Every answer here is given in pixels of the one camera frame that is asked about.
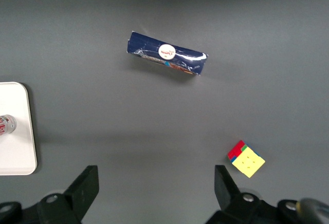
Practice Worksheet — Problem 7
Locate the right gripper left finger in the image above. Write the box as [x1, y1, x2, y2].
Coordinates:
[36, 165, 100, 224]

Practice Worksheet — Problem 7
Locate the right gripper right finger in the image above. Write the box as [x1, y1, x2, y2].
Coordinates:
[205, 164, 265, 224]

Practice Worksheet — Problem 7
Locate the red coke bottle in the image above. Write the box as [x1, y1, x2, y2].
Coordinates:
[0, 115, 17, 138]

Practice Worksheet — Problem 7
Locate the pale pink plastic tray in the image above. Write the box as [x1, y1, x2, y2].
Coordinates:
[0, 81, 38, 176]

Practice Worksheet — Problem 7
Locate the multicolour puzzle cube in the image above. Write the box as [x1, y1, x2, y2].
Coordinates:
[227, 139, 266, 178]

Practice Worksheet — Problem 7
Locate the dark blue snack box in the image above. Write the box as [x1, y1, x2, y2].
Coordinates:
[126, 30, 209, 77]

